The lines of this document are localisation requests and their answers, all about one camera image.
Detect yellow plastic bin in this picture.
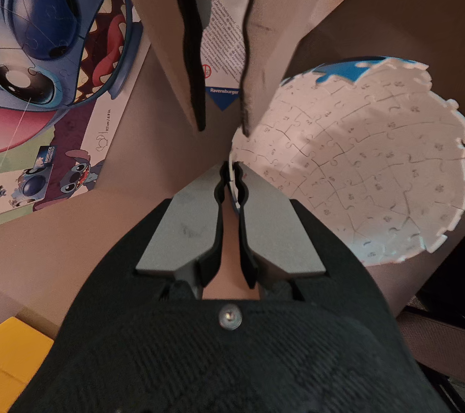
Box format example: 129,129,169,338
0,317,55,413

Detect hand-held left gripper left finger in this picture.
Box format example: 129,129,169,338
135,162,225,300

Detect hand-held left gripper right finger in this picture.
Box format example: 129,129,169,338
235,162,326,289

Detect colourful cardboard puzzle box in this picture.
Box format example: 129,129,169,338
0,0,151,215

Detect white puzzle piece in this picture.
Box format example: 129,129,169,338
229,162,243,217

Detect white paper leaflet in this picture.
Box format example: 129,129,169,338
196,0,255,113

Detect partly built puzzle ball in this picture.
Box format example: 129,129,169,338
230,56,465,267

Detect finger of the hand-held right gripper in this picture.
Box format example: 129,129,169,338
240,0,401,138
115,0,207,132

